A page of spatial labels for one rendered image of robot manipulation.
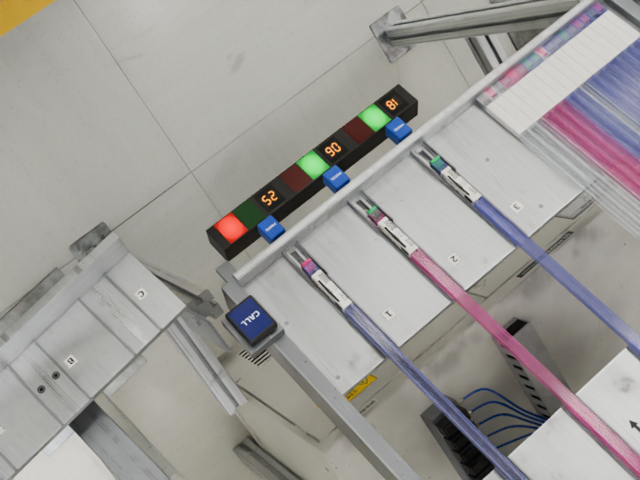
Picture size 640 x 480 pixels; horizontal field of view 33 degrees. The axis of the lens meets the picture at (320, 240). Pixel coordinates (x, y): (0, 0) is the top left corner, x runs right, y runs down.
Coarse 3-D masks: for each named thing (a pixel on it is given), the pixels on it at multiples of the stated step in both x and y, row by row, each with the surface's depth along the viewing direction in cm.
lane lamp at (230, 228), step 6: (228, 216) 138; (234, 216) 138; (222, 222) 138; (228, 222) 138; (234, 222) 138; (240, 222) 138; (216, 228) 138; (222, 228) 138; (228, 228) 138; (234, 228) 138; (240, 228) 138; (246, 228) 137; (222, 234) 137; (228, 234) 137; (234, 234) 137; (240, 234) 137; (228, 240) 137; (234, 240) 137
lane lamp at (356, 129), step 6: (354, 120) 144; (360, 120) 144; (348, 126) 144; (354, 126) 144; (360, 126) 144; (366, 126) 144; (348, 132) 143; (354, 132) 143; (360, 132) 143; (366, 132) 143; (372, 132) 143; (354, 138) 143; (360, 138) 143; (366, 138) 143
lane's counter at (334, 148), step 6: (330, 138) 143; (324, 144) 143; (330, 144) 143; (336, 144) 143; (342, 144) 143; (324, 150) 142; (330, 150) 142; (336, 150) 142; (342, 150) 142; (348, 150) 142; (330, 156) 142; (336, 156) 142; (330, 162) 141
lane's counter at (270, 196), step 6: (270, 186) 140; (264, 192) 140; (270, 192) 140; (276, 192) 140; (258, 198) 139; (264, 198) 139; (270, 198) 139; (276, 198) 139; (282, 198) 139; (264, 204) 139; (270, 204) 139; (276, 204) 139; (270, 210) 138
